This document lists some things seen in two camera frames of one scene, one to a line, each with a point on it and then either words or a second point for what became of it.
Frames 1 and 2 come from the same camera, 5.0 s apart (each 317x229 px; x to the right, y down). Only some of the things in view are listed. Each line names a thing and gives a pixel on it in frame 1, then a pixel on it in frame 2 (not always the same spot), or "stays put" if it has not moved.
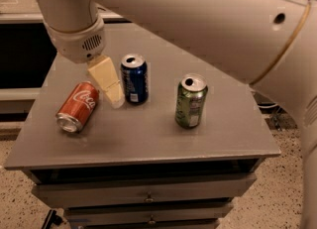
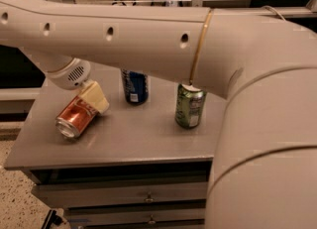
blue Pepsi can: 135,78 stays put
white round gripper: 78,45 → 69,76
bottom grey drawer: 154,226 stays put
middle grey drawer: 188,212 stays put
